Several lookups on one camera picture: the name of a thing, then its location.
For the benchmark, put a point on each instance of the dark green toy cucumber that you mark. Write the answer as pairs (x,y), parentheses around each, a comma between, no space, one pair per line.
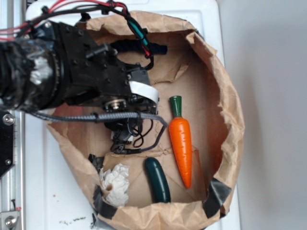
(157,181)

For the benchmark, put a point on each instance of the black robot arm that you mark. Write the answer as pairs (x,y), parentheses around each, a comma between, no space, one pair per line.
(30,71)

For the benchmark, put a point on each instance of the crumpled white tissue paper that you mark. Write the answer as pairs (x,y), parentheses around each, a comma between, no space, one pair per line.
(116,184)

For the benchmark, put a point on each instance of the black metal corner plate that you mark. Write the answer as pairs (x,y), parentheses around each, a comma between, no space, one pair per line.
(6,142)

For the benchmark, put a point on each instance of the orange toy carrot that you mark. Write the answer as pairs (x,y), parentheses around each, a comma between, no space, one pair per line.
(180,135)

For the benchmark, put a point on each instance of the brown paper bag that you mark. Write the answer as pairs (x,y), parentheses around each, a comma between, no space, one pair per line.
(191,69)

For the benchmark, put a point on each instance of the silver angle bracket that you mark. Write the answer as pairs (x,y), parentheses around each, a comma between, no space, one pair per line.
(10,220)

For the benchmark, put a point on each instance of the aluminium frame rail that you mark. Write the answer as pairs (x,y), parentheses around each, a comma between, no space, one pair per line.
(12,188)

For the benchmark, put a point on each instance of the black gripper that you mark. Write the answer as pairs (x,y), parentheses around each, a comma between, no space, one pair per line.
(92,75)

